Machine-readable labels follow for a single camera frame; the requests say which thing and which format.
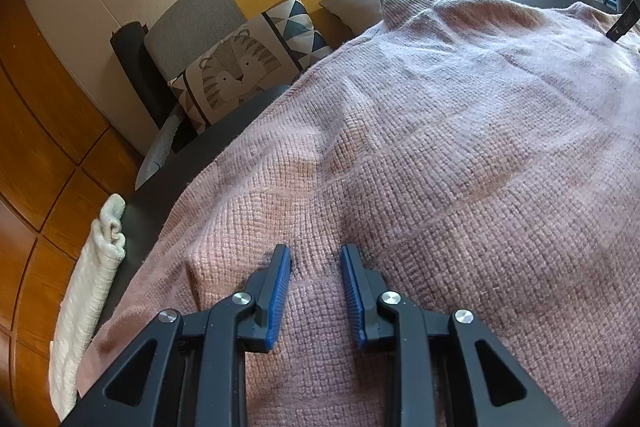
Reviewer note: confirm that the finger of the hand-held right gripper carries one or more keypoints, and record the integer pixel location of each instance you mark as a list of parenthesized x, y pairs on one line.
[(624, 24)]

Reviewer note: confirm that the deer print cushion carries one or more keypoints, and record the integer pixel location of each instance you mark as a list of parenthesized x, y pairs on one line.
[(360, 7)]

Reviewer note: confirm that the tiger print cushion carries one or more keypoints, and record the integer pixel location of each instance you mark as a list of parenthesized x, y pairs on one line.
[(235, 67)]

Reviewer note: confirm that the cream knit garment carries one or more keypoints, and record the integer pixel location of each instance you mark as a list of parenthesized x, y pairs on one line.
[(82, 307)]

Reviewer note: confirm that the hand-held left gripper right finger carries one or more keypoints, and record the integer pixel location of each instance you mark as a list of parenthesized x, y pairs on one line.
[(352, 297)]

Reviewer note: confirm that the pink knit sweater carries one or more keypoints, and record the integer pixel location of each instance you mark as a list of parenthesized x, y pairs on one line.
[(450, 157)]

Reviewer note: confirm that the orange wooden wardrobe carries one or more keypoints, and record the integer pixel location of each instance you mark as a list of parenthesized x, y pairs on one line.
[(40, 132)]

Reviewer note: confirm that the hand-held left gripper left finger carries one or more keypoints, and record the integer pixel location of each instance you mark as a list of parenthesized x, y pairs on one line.
[(277, 297)]

